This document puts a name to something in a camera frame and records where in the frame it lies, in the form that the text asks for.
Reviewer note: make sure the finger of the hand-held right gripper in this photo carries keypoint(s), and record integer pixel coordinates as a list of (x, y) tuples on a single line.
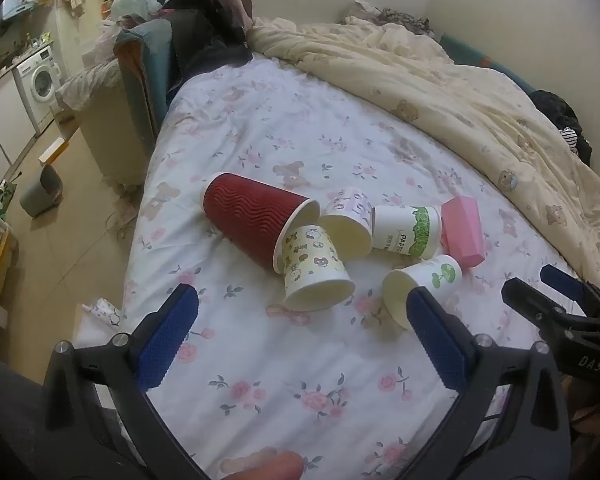
[(530, 297), (560, 280)]

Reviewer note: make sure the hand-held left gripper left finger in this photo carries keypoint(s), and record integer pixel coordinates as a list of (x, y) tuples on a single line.
[(167, 340)]

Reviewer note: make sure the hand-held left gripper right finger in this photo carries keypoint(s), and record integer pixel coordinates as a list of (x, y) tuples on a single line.
[(437, 342)]

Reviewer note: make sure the white green leaf paper cup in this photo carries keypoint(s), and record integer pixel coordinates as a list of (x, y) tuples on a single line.
[(420, 280)]

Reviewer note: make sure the white green label paper cup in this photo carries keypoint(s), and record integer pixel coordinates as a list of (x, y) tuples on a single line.
[(405, 230)]

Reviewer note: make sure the yellow cartoon print paper cup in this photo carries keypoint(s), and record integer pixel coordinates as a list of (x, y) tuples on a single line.
[(312, 270)]

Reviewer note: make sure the red ribbed paper cup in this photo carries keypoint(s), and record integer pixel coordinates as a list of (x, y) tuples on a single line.
[(252, 215)]

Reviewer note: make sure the purple cartoon print paper cup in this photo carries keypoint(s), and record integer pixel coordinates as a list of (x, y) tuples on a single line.
[(347, 220)]

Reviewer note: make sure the crumpled paper cup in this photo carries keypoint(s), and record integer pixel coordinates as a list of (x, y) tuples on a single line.
[(102, 310)]

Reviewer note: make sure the person's left hand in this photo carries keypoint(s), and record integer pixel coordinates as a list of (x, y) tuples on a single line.
[(265, 466)]

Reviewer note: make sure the pink box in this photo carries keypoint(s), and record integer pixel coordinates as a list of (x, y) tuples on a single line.
[(461, 232)]

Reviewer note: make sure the black striped clothing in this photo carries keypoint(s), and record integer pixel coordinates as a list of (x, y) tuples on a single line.
[(565, 120)]

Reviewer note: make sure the grey trash bin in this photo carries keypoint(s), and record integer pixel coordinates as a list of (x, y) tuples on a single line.
[(41, 191)]

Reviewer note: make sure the cream bear print duvet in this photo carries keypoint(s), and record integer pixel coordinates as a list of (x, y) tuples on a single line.
[(455, 85)]

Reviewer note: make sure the cardboard box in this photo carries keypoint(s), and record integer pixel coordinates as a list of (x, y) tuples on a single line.
[(57, 147)]

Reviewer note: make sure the floral white bed sheet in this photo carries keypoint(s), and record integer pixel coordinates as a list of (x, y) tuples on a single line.
[(280, 125)]

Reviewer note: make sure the white cabinet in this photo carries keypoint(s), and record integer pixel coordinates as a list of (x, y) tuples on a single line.
[(2, 125)]

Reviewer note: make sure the white washing machine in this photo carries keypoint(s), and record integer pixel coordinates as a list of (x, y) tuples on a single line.
[(39, 80)]

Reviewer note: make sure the dark patterned cloth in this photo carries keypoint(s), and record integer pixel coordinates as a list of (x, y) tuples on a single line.
[(395, 19)]

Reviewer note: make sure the dark clothes pile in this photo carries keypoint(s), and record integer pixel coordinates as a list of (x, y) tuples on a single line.
[(205, 30)]

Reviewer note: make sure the white plastic bag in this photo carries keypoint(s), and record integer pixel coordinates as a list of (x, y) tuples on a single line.
[(132, 2)]

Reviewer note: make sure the teal bed frame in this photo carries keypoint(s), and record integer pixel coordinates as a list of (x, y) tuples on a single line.
[(142, 70)]

